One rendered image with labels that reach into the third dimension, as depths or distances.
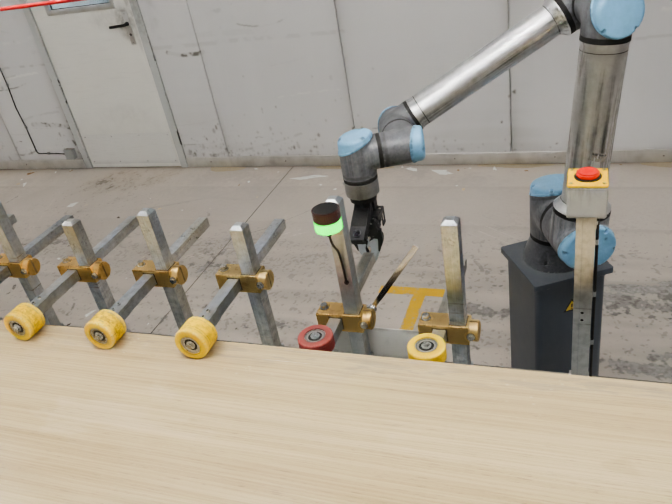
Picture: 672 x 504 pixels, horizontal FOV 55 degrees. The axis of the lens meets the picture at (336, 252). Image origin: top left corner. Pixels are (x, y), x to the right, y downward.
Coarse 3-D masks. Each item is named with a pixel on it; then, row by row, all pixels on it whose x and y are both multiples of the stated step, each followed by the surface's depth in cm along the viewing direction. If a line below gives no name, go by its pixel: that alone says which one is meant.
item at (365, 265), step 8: (368, 256) 175; (360, 264) 172; (368, 264) 172; (360, 272) 169; (368, 272) 172; (360, 280) 166; (360, 288) 166; (328, 320) 154; (336, 320) 153; (336, 328) 151; (336, 336) 151
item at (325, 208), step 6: (318, 204) 136; (324, 204) 136; (330, 204) 136; (336, 204) 135; (318, 210) 134; (324, 210) 134; (330, 210) 133; (342, 234) 140; (330, 240) 138; (342, 264) 144; (348, 282) 147
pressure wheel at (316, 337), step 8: (312, 328) 144; (320, 328) 144; (328, 328) 143; (304, 336) 143; (312, 336) 142; (320, 336) 142; (328, 336) 141; (304, 344) 140; (312, 344) 140; (320, 344) 139; (328, 344) 140
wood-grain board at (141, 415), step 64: (0, 320) 171; (0, 384) 147; (64, 384) 143; (128, 384) 140; (192, 384) 136; (256, 384) 133; (320, 384) 130; (384, 384) 126; (448, 384) 124; (512, 384) 121; (576, 384) 118; (640, 384) 116; (0, 448) 129; (64, 448) 126; (128, 448) 123; (192, 448) 121; (256, 448) 118; (320, 448) 115; (384, 448) 113; (448, 448) 111; (512, 448) 108; (576, 448) 106; (640, 448) 104
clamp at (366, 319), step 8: (328, 304) 157; (336, 304) 157; (320, 312) 155; (328, 312) 155; (336, 312) 154; (360, 312) 153; (368, 312) 152; (320, 320) 156; (344, 320) 153; (352, 320) 153; (360, 320) 152; (368, 320) 151; (344, 328) 155; (352, 328) 154; (360, 328) 153; (368, 328) 153
